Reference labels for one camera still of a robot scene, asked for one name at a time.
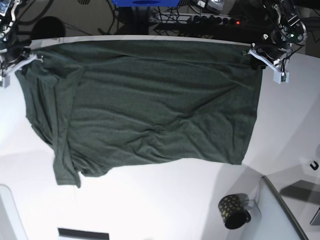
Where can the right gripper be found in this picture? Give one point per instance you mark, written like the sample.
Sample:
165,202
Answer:
14,55

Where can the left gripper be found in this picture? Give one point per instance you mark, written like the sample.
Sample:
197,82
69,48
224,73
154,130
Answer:
272,50

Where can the dark green t-shirt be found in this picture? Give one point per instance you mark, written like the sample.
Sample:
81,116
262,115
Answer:
106,104

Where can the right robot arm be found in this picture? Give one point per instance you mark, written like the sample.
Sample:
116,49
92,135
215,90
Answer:
9,19

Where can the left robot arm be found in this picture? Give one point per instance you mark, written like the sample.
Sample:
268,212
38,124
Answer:
286,36

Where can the small black hook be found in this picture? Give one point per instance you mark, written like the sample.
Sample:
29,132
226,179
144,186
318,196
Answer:
314,165

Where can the black power strip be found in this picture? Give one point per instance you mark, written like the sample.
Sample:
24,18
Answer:
191,18

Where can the blue box with oval hole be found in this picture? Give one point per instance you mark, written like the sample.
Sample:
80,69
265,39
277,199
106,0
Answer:
145,3

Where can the black mug with gold dots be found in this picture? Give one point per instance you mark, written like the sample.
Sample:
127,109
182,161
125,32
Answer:
233,212

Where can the grey metal side table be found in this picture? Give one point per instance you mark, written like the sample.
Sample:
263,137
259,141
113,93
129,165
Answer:
289,212

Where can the white rounded panel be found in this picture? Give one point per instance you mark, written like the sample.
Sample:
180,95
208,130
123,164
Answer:
11,227

